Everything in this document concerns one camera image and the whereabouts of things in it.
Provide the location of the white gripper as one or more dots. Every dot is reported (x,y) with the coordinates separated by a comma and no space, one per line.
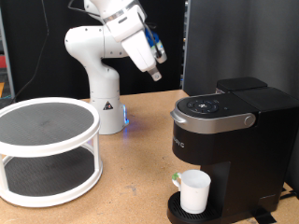
(140,51)

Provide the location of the black Keurig coffee machine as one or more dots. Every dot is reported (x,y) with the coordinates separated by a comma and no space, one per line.
(243,140)

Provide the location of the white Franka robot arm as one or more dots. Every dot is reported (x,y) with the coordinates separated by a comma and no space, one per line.
(102,77)

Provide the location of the grey partition panel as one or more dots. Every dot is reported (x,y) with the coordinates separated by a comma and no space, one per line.
(249,37)

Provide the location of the black curtain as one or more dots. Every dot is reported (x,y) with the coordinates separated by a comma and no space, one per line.
(31,46)

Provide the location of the white two-tier turntable shelf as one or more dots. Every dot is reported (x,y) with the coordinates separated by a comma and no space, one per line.
(37,149)

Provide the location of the red background object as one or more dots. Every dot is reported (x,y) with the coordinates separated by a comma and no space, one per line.
(2,60)

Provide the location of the black tape strip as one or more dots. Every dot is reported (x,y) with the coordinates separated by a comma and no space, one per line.
(264,217)

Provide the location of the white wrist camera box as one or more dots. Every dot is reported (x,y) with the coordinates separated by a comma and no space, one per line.
(160,54)

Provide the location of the grey metal frame post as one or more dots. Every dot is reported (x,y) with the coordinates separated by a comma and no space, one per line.
(8,62)

